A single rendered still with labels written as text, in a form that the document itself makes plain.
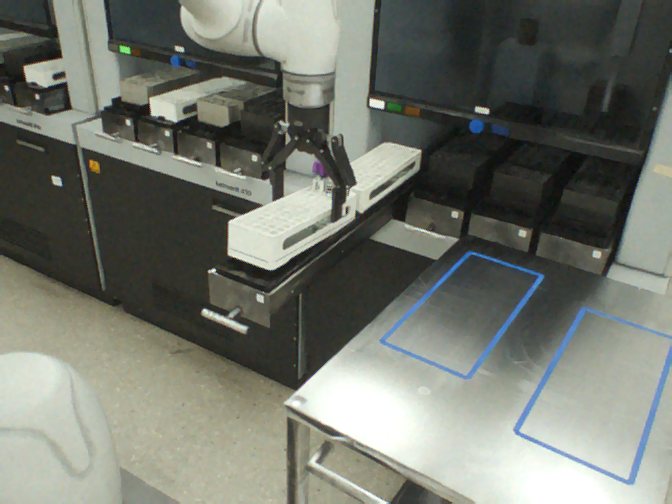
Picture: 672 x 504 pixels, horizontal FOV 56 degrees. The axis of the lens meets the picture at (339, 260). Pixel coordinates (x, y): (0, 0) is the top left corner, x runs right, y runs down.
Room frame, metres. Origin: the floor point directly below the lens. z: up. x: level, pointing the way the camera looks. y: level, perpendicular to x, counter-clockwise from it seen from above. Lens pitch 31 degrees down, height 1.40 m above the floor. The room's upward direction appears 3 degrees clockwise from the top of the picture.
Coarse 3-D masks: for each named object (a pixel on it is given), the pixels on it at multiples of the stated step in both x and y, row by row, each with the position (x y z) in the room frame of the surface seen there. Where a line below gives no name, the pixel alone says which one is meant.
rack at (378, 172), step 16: (384, 144) 1.49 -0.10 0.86; (368, 160) 1.37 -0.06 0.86; (384, 160) 1.39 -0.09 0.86; (400, 160) 1.39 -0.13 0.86; (416, 160) 1.43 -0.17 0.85; (368, 176) 1.29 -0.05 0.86; (384, 176) 1.28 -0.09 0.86; (400, 176) 1.41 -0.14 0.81; (352, 192) 1.21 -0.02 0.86; (368, 192) 1.22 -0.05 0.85; (384, 192) 1.29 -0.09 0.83
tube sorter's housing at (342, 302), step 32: (352, 0) 1.51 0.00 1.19; (352, 32) 1.50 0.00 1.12; (352, 64) 1.50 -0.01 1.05; (352, 96) 1.50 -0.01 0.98; (352, 128) 1.50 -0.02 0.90; (384, 128) 1.56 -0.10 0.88; (416, 128) 1.74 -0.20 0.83; (448, 128) 1.96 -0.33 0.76; (352, 160) 1.49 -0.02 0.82; (640, 192) 1.17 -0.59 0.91; (544, 224) 1.22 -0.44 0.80; (640, 224) 1.16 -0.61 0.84; (352, 256) 1.38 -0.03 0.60; (384, 256) 1.34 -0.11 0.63; (416, 256) 1.30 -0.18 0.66; (640, 256) 1.15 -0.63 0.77; (320, 288) 1.43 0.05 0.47; (352, 288) 1.38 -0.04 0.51; (384, 288) 1.34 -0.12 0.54; (320, 320) 1.43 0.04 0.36; (352, 320) 1.38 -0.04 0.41; (320, 352) 1.43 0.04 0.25
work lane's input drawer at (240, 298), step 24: (408, 192) 1.36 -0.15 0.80; (360, 216) 1.18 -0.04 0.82; (384, 216) 1.26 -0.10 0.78; (336, 240) 1.09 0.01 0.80; (360, 240) 1.16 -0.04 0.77; (240, 264) 0.99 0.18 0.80; (288, 264) 0.99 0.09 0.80; (312, 264) 1.00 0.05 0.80; (216, 288) 0.94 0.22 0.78; (240, 288) 0.91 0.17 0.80; (264, 288) 0.90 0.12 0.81; (288, 288) 0.93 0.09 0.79; (240, 312) 0.91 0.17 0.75; (264, 312) 0.89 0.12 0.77
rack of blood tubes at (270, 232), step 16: (304, 192) 1.17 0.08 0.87; (320, 192) 1.17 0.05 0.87; (272, 208) 1.06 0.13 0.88; (288, 208) 1.07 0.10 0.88; (304, 208) 1.08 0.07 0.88; (320, 208) 1.09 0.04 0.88; (352, 208) 1.16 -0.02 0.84; (240, 224) 0.97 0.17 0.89; (256, 224) 0.98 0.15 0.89; (272, 224) 0.98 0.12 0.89; (288, 224) 0.99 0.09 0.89; (304, 224) 1.01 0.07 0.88; (320, 224) 1.10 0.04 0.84; (336, 224) 1.11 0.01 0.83; (240, 240) 0.96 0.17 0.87; (256, 240) 0.94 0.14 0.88; (272, 240) 0.93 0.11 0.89; (288, 240) 1.04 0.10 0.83; (304, 240) 1.01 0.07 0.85; (320, 240) 1.06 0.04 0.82; (240, 256) 0.96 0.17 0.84; (256, 256) 0.94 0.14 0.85; (272, 256) 0.93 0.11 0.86; (288, 256) 0.97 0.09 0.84
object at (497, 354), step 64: (448, 256) 1.02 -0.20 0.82; (512, 256) 1.04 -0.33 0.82; (384, 320) 0.81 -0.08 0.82; (448, 320) 0.82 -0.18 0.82; (512, 320) 0.83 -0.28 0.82; (576, 320) 0.84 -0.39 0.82; (640, 320) 0.85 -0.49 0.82; (320, 384) 0.65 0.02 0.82; (384, 384) 0.66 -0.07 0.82; (448, 384) 0.67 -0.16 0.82; (512, 384) 0.67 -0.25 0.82; (576, 384) 0.68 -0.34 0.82; (640, 384) 0.69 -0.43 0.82; (320, 448) 0.57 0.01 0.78; (384, 448) 0.55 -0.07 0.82; (448, 448) 0.55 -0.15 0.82; (512, 448) 0.56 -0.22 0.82; (576, 448) 0.56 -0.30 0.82; (640, 448) 0.57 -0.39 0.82
